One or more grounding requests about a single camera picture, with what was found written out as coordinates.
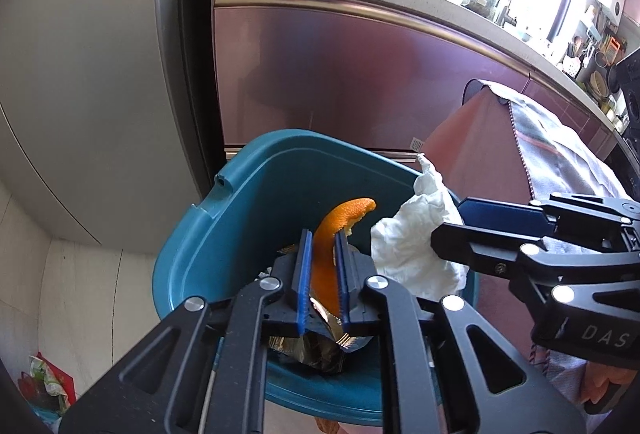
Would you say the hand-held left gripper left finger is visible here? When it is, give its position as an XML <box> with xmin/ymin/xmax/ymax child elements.
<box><xmin>59</xmin><ymin>228</ymin><xmax>313</xmax><ymax>434</ymax></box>

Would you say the red green bag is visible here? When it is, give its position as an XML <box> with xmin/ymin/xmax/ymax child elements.
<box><xmin>17</xmin><ymin>351</ymin><xmax>78</xmax><ymax>420</ymax></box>

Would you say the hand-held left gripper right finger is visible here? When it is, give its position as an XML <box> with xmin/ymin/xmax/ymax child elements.
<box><xmin>334</xmin><ymin>230</ymin><xmax>587</xmax><ymax>434</ymax></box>

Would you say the gold foil wrapper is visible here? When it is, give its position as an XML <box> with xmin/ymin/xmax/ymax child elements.
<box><xmin>267</xmin><ymin>294</ymin><xmax>373</xmax><ymax>375</ymax></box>

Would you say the silver refrigerator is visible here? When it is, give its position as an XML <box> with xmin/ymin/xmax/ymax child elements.
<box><xmin>0</xmin><ymin>0</ymin><xmax>231</xmax><ymax>257</ymax></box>

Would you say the person's right hand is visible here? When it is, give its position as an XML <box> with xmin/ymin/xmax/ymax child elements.
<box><xmin>581</xmin><ymin>359</ymin><xmax>630</xmax><ymax>403</ymax></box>

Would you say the curved orange peel strip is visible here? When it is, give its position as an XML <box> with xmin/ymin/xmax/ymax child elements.
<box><xmin>310</xmin><ymin>197</ymin><xmax>377</xmax><ymax>315</ymax></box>

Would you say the blue plaid tablecloth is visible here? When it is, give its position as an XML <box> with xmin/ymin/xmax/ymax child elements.
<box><xmin>480</xmin><ymin>79</ymin><xmax>640</xmax><ymax>407</ymax></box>

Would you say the white tissue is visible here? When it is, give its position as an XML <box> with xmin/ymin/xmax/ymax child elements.
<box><xmin>371</xmin><ymin>154</ymin><xmax>471</xmax><ymax>302</ymax></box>

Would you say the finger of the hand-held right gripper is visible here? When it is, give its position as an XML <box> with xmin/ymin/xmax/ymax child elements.
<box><xmin>431</xmin><ymin>223</ymin><xmax>640</xmax><ymax>315</ymax></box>
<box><xmin>458</xmin><ymin>193</ymin><xmax>640</xmax><ymax>251</ymax></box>

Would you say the teal plastic bin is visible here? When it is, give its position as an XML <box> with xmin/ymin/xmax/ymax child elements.
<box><xmin>151</xmin><ymin>128</ymin><xmax>481</xmax><ymax>427</ymax></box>

